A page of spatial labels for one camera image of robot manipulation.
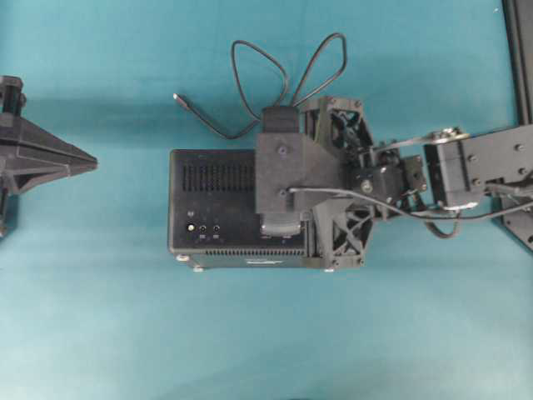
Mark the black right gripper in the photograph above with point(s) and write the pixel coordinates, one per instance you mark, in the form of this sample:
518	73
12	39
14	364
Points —
340	229

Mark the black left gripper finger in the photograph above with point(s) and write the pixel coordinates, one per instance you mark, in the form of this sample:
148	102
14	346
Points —
30	155

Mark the black mini PC box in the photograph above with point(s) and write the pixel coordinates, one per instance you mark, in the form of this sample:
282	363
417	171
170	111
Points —
212	221

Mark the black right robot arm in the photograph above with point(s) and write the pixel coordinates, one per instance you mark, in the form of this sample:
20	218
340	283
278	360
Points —
438	189

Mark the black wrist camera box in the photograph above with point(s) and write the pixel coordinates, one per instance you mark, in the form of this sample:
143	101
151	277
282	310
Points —
286	158

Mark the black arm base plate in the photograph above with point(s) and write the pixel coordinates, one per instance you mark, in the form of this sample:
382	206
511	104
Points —
519	223

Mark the black aluminium frame post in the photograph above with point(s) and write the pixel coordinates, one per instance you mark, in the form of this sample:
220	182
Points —
518	15

